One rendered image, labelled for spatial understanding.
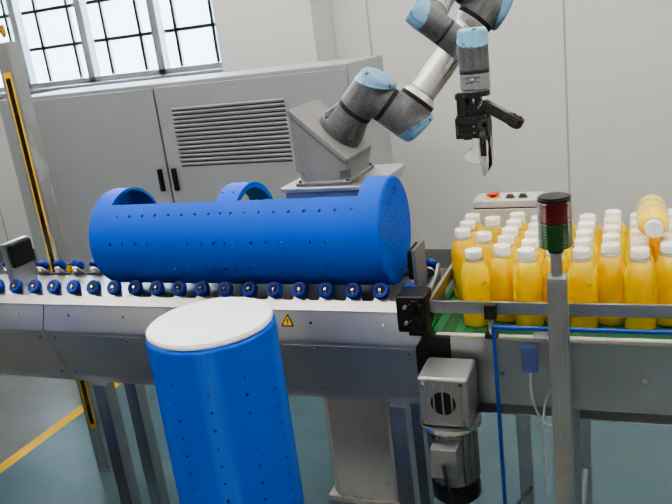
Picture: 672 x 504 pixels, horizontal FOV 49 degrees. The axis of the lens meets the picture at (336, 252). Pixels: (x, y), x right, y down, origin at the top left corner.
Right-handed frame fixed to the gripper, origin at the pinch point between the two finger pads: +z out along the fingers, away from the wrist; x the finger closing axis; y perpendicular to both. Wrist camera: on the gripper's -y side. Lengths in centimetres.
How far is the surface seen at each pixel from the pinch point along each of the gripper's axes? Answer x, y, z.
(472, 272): 30.1, -0.1, 17.8
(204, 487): 75, 52, 51
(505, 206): -11.3, -1.9, 13.1
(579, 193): -260, -7, 71
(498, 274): 26.9, -5.5, 19.4
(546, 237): 52, -19, 3
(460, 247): 12.7, 6.1, 17.3
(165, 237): 26, 84, 9
